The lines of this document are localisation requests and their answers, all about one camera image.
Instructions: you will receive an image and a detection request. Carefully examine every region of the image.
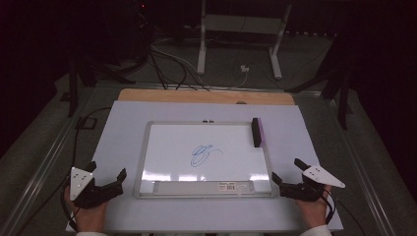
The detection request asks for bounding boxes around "white cable with plug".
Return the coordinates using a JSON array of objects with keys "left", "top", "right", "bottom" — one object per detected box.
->
[{"left": 229, "top": 64, "right": 251, "bottom": 89}]

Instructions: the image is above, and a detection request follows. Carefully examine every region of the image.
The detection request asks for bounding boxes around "aluminium rail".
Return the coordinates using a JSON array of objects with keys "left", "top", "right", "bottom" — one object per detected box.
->
[
  {"left": 0, "top": 83, "right": 97, "bottom": 236},
  {"left": 328, "top": 97, "right": 399, "bottom": 236}
]

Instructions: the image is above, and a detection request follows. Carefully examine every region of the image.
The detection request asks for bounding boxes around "person's right hand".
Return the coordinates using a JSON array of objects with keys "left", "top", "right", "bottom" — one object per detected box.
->
[{"left": 296, "top": 185, "right": 332, "bottom": 229}]

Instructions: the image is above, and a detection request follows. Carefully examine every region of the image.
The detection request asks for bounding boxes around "person's left hand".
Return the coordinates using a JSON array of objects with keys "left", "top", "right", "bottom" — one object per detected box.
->
[{"left": 63, "top": 189, "right": 110, "bottom": 234}]

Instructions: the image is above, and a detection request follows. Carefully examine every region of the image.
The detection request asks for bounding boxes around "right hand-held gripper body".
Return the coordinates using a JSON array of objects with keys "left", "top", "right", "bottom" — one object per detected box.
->
[{"left": 280, "top": 164, "right": 346, "bottom": 203}]

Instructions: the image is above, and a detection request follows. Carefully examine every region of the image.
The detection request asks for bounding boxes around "long black cable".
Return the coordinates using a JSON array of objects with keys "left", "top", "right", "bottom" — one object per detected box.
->
[{"left": 14, "top": 106, "right": 112, "bottom": 236}]

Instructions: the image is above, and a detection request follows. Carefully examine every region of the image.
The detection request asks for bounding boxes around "hand-held gripper black cable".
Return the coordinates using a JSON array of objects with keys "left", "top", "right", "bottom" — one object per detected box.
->
[
  {"left": 321, "top": 189, "right": 367, "bottom": 236},
  {"left": 60, "top": 186, "right": 80, "bottom": 232}
]

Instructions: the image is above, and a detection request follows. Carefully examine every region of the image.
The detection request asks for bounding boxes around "black floor cable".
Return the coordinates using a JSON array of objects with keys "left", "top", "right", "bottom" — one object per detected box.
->
[
  {"left": 150, "top": 48, "right": 211, "bottom": 92},
  {"left": 148, "top": 51, "right": 169, "bottom": 90}
]

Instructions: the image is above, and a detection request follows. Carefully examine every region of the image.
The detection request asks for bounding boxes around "large white base board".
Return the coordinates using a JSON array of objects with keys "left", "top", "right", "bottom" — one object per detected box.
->
[{"left": 66, "top": 99, "right": 344, "bottom": 234}]

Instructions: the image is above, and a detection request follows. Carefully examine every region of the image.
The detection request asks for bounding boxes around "purple and black whiteboard eraser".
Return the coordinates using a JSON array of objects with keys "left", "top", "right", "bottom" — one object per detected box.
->
[{"left": 251, "top": 117, "right": 266, "bottom": 148}]

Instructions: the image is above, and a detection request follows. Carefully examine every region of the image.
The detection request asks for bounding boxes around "dark power strip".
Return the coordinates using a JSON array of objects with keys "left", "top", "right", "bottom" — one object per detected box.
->
[{"left": 284, "top": 29, "right": 333, "bottom": 37}]

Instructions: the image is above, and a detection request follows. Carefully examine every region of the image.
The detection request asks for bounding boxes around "dark equipment with red light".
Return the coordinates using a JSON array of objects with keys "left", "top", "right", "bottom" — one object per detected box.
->
[{"left": 129, "top": 0, "right": 156, "bottom": 67}]

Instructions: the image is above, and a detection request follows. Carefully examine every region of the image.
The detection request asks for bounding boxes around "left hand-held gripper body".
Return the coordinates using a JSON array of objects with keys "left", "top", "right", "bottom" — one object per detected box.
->
[{"left": 69, "top": 166, "right": 113, "bottom": 210}]

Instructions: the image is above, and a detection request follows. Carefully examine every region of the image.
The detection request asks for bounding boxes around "white whiteboard with grey frame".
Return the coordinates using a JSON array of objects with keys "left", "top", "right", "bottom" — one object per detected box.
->
[{"left": 132, "top": 120, "right": 279, "bottom": 200}]

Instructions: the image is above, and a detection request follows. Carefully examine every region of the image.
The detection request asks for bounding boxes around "grey metal stand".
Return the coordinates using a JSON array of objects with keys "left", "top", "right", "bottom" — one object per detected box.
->
[{"left": 196, "top": 0, "right": 293, "bottom": 81}]

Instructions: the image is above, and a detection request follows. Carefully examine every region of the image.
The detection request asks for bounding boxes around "black tripod stand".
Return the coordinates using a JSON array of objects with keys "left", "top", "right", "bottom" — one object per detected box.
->
[
  {"left": 284, "top": 67, "right": 352, "bottom": 131},
  {"left": 67, "top": 53, "right": 136, "bottom": 118}
]

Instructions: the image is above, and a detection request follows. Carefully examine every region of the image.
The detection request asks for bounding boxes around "long white cable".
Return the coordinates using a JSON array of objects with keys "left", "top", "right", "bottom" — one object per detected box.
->
[{"left": 150, "top": 44, "right": 211, "bottom": 89}]

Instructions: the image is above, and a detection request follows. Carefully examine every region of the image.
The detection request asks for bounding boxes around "right hand-held gripper black cable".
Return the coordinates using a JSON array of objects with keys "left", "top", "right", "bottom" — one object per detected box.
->
[{"left": 321, "top": 189, "right": 367, "bottom": 236}]

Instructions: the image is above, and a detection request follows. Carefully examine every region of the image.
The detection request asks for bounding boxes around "left hand-held gripper black cable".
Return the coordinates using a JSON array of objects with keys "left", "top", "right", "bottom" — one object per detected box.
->
[{"left": 60, "top": 186, "right": 80, "bottom": 232}]

